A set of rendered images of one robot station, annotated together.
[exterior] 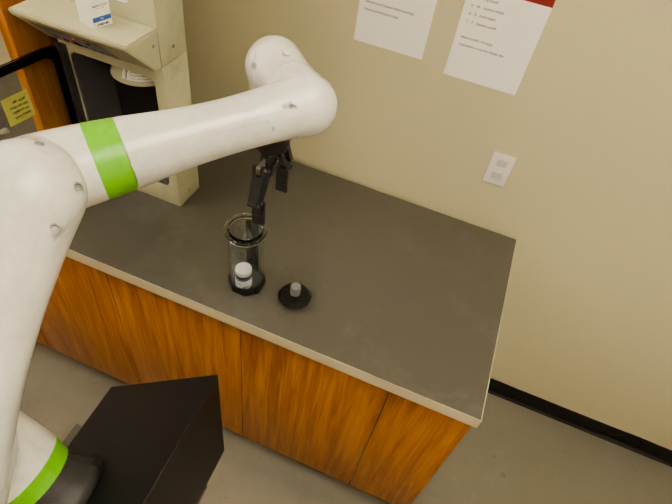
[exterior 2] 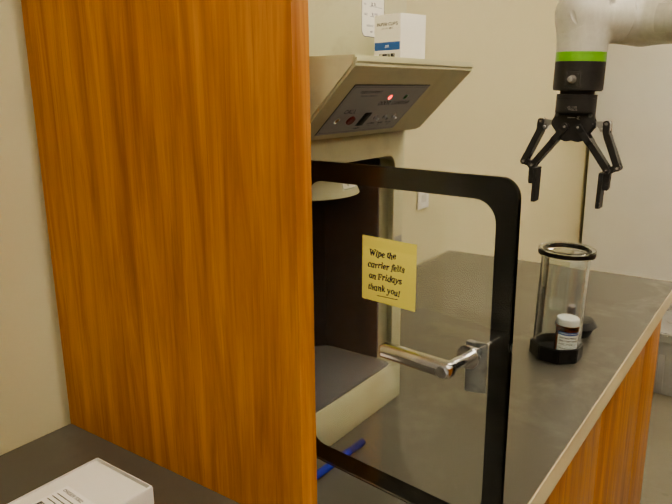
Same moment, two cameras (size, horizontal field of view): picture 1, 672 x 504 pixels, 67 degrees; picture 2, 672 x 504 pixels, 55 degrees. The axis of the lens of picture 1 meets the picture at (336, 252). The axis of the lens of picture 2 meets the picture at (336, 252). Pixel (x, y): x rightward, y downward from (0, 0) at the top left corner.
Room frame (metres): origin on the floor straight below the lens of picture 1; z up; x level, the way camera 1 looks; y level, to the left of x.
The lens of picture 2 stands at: (0.84, 1.55, 1.47)
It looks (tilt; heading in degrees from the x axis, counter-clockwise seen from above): 14 degrees down; 292
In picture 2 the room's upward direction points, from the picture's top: 1 degrees counter-clockwise
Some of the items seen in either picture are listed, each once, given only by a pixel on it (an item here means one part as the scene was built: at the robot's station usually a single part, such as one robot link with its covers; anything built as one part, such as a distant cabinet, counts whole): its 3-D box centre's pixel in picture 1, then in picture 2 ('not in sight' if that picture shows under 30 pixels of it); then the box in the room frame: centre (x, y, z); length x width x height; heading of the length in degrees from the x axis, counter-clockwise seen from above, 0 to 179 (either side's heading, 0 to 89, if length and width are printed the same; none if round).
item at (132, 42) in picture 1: (87, 39); (385, 98); (1.11, 0.68, 1.46); 0.32 x 0.11 x 0.10; 76
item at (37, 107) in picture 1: (29, 134); (388, 339); (1.04, 0.87, 1.19); 0.30 x 0.01 x 0.40; 160
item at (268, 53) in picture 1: (276, 76); (588, 23); (0.87, 0.17, 1.59); 0.13 x 0.11 x 0.14; 37
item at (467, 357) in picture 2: not in sight; (426, 355); (0.99, 0.93, 1.20); 0.10 x 0.05 x 0.03; 160
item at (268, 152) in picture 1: (272, 148); (574, 117); (0.88, 0.18, 1.42); 0.08 x 0.07 x 0.09; 167
